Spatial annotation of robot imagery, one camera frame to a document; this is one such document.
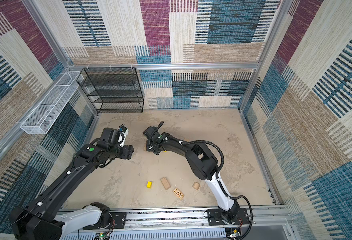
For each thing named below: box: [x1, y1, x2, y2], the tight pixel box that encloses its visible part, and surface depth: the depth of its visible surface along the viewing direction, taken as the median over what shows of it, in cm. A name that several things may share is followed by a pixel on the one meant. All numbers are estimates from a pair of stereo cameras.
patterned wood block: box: [172, 187, 185, 201], surface depth 82 cm
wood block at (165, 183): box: [160, 177, 171, 191], surface depth 85 cm
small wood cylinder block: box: [192, 182, 201, 191], surface depth 86 cm
